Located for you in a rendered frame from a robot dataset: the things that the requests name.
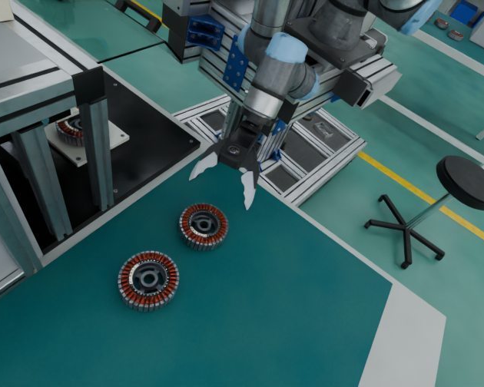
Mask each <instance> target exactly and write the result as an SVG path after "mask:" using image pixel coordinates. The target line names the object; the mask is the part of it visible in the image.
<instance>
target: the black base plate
mask: <svg viewBox="0 0 484 387"><path fill-rule="evenodd" d="M103 72H104V92H105V95H106V96H107V97H108V98H107V105H108V120H109V121H110V122H111V123H112V124H114V125H115V126H117V127H118V128H119V129H121V130H122V131H123V132H125V133H126V134H127V135H128V136H129V140H128V141H125V142H124V143H123V144H120V145H118V146H117V147H115V148H113V149H111V150H110V151H111V173H112V184H113V196H114V204H113V205H112V206H108V205H107V209H106V210H105V211H101V210H100V209H99V205H98V206H95V205H94V203H93V197H92V192H91V183H90V177H89V172H88V163H86V164H83V165H81V166H80V167H77V166H76V165H74V164H73V163H72V162H71V161H70V160H69V159H68V158H67V157H65V156H64V155H63V154H62V153H60V152H59V151H58V150H57V149H55V148H54V147H53V146H52V145H50V144H49V143H48V145H49V148H50V151H51V156H52V159H53V162H54V165H55V170H56V173H57V176H58V181H59V184H60V187H61V192H62V195H63V198H64V201H65V206H66V209H67V212H68V217H69V220H70V223H71V228H72V231H73V232H72V233H71V234H69V235H68V234H66V233H65V234H63V235H64V239H63V240H61V241H58V240H57V239H56V238H55V235H53V236H52V235H51V234H50V233H49V231H48V228H47V225H46V223H45V220H44V217H43V216H42V213H41V210H40V208H39V205H38V202H37V200H36V198H35V195H34V192H33V190H32V188H31V184H30V182H29V180H28V178H27V179H25V178H24V177H23V176H22V175H21V174H20V173H19V172H18V171H17V170H16V169H15V168H13V167H12V166H11V165H10V164H9V163H8V162H6V161H5V160H4V159H3V157H2V154H1V152H0V165H1V167H2V169H3V171H4V173H5V176H6V178H7V180H8V182H9V184H10V186H11V188H12V191H13V193H14V195H15V197H16V199H17V201H18V203H19V206H20V207H21V209H22V212H23V214H24V215H25V218H26V220H27V222H28V225H29V226H30V228H31V231H32V232H33V234H34V236H35V239H36V241H37V243H38V245H39V247H40V249H41V252H42V254H43V256H44V255H45V254H47V253H49V252H50V251H51V250H53V249H54V248H55V247H57V246H59V245H60V244H61V243H63V242H65V241H66V240H67V239H69V238H70V237H72V236H73V235H75V234H76V233H77V232H79V231H80V230H82V229H83V228H85V227H86V226H87V225H88V224H90V223H92V222H93V221H95V220H96V219H98V218H99V217H100V216H102V215H103V214H105V213H107V212H108V211H109V210H110V209H112V208H113V207H115V206H117V205H118V204H119V203H120V202H122V201H123V200H125V199H127V198H128V197H129V196H130V195H132V194H134V193H135V192H136V191H138V190H140V189H141V188H142V187H144V186H145V185H146V184H148V183H150V182H151V181H152V180H154V179H155V178H156V177H158V176H160V175H161V174H163V173H164V172H165V171H166V170H168V169H170V168H171V167H173V166H174V165H175V164H177V163H178V162H180V161H181V160H183V159H184V158H185V157H187V156H188V155H190V154H192V153H193V152H194V151H196V150H197V149H198V148H200V145H201V142H200V141H199V140H197V139H196V138H195V137H193V136H192V135H190V134H189V133H188V132H186V131H185V130H184V129H183V128H181V127H180V126H178V125H177V124H175V123H174V122H173V121H172V120H170V119H169V118H168V117H166V116H165V115H163V114H162V113H161V112H160V111H158V110H157V109H155V108H154V107H152V106H151V105H150V104H149V103H147V102H146V101H145V100H143V99H142V98H140V97H139V96H138V95H136V94H135V93H134V92H133V91H131V90H130V89H128V88H127V87H125V86H124V85H123V84H122V83H121V82H119V81H118V80H116V79H115V78H113V77H112V76H110V75H109V74H108V73H107V72H106V71H104V70H103Z"/></svg>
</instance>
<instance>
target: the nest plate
mask: <svg viewBox="0 0 484 387"><path fill-rule="evenodd" d="M108 127H109V139H110V150H111V149H113V148H115V147H117V146H118V145H120V144H123V143H124V142H125V141H128V140H129V136H128V135H127V134H126V133H125V132H123V131H122V130H121V129H119V128H118V127H117V126H115V125H114V124H112V123H111V122H110V121H108ZM44 129H45V134H46V137H47V140H48V143H49V144H50V145H52V146H53V147H54V148H55V149H57V150H58V151H59V152H60V153H62V154H63V155H64V156H65V157H67V158H68V159H69V160H70V161H71V162H72V163H73V164H74V165H76V166H77V167H80V166H81V165H83V164H86V163H87V158H86V153H85V147H82V146H81V147H78V146H77V147H76V146H73V145H70V144H69V143H68V144H67V143H65V141H63V140H62V139H61V138H60V137H59V136H58V132H57V129H56V126H55V122H53V123H51V124H49V125H48V126H46V127H44Z"/></svg>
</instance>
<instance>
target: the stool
mask: <svg viewBox="0 0 484 387"><path fill-rule="evenodd" d="M436 173H437V177H438V178H439V181H440V183H441V184H442V185H443V186H444V188H445V189H446V190H447V191H448V192H447V193H445V194H444V195H443V196H442V197H440V198H439V199H438V200H437V201H435V202H434V203H433V204H431V205H430V206H429V207H427V208H426V209H425V210H424V211H423V212H421V213H420V214H418V215H417V216H416V217H414V218H413V219H412V220H411V221H410V222H408V223H406V222H405V220H404V219H403V218H402V216H401V215H400V213H399V211H398V210H397V209H396V207H395V206H394V204H393V202H392V201H391V200H390V198H389V197H388V196H387V194H384V195H381V196H380V198H379V199H378V201H379V202H381V201H382V200H384V201H385V203H386V205H387V206H388V208H389V209H390V210H391V212H392V213H393V215H394V217H395V218H396V219H397V221H398V222H399V224H397V223H389V222H384V221H380V220H369V221H367V222H366V224H365V225H364V227H365V228H367V229H368V228H369V227H370V225H371V226H375V227H384V228H389V229H393V230H402V231H403V242H404V256H405V261H404V262H403V263H402V264H401V267H402V268H403V269H404V270H405V269H406V268H407V267H408V266H409V265H411V264H412V263H413V261H412V251H411V241H410V235H411V236H412V237H414V238H415V239H417V240H418V241H419V242H421V243H422V244H424V245H425V246H427V247H428V248H430V249H431V250H432V251H433V252H435V253H437V255H436V257H435V259H437V260H438V261H440V260H441V259H442V258H443V257H444V256H445V252H444V251H442V250H441V249H440V248H439V247H437V246H435V245H434V244H433V243H431V242H429V241H428V240H427V239H426V238H424V237H423V236H421V235H420V234H418V233H417V232H416V231H415V230H413V228H414V227H415V226H417V225H418V224H419V223H421V222H422V221H424V220H425V219H426V218H427V217H429V216H430V215H432V214H433V213H435V212H436V211H437V210H438V209H440V208H441V207H443V206H444V205H445V204H447V203H448V202H450V201H451V200H452V199H453V198H456V199H457V200H458V201H460V202H461V203H463V204H465V205H466V206H468V207H471V208H473V209H477V210H484V169H483V168H481V167H480V166H479V165H478V164H476V163H474V162H472V161H470V160H468V159H466V158H464V157H460V156H454V155H453V156H452V155H449V156H445V157H444V158H443V159H442V160H440V161H439V162H438V164H437V165H436Z"/></svg>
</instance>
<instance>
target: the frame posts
mask: <svg viewBox="0 0 484 387"><path fill-rule="evenodd" d="M107 98H108V97H107V96H106V95H105V96H103V97H100V98H97V99H95V100H93V101H89V102H88V103H85V104H82V105H80V106H78V108H79V113H80V119H81V128H82V133H83V138H84V143H85V153H86V158H87V163H88V172H89V177H90V183H91V192H92V197H93V203H94V205H95V206H98V205H99V209H100V210H101V211H105V210H106V209H107V205H108V206H112V205H113V204H114V196H113V184H112V173H111V151H110V139H109V127H108V105H107ZM10 134H11V136H12V139H13V141H14V144H15V147H16V149H17V152H18V155H19V157H20V159H21V161H22V165H23V167H24V169H25V172H26V174H27V177H28V180H29V182H30V184H31V188H32V190H33V192H34V195H35V198H36V200H37V202H38V205H39V208H40V210H41V213H42V216H43V217H44V220H45V223H46V225H47V228H48V231H49V233H50V234H51V235H52V236H53V235H55V238H56V239H57V240H58V241H61V240H63V239H64V235H63V234H65V233H66V234H68V235H69V234H71V233H72V232H73V231H72V228H71V223H70V220H69V217H68V212H67V209H66V206H65V201H64V198H63V195H62V192H61V187H60V184H59V181H58V176H57V173H56V170H55V165H54V162H53V159H52V156H51V151H50V148H49V145H48V140H47V137H46V134H45V129H44V126H43V122H41V121H39V122H36V123H34V124H31V125H28V126H27V127H23V128H21V129H19V130H16V131H13V132H11V133H10Z"/></svg>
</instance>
